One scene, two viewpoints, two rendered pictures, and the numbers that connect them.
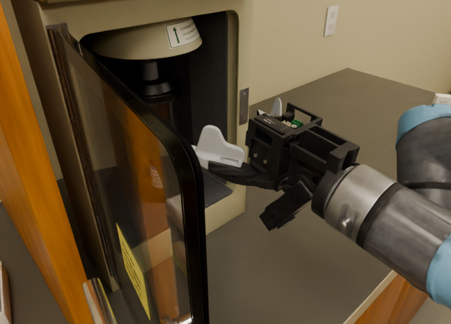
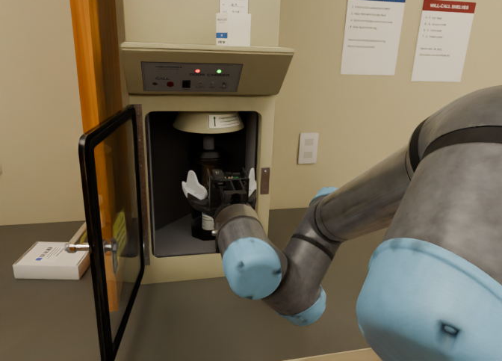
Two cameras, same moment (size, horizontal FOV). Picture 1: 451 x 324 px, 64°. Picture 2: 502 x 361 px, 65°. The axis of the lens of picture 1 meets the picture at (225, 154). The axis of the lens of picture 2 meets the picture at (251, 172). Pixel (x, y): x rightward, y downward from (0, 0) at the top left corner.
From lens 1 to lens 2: 0.48 m
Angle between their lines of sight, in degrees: 29
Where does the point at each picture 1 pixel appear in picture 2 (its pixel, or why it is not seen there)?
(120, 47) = (181, 123)
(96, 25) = (157, 107)
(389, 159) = not seen: hidden behind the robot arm
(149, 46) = (196, 125)
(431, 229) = (235, 235)
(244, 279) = (225, 310)
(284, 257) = (266, 309)
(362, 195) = (225, 216)
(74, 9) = (147, 98)
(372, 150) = not seen: hidden behind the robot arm
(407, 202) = (239, 222)
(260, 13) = (364, 125)
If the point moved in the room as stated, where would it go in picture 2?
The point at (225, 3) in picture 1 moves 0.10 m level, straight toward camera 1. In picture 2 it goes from (249, 106) to (225, 112)
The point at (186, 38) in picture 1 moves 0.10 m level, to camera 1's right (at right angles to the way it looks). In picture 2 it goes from (222, 124) to (260, 130)
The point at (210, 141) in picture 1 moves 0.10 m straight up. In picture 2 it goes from (190, 180) to (190, 130)
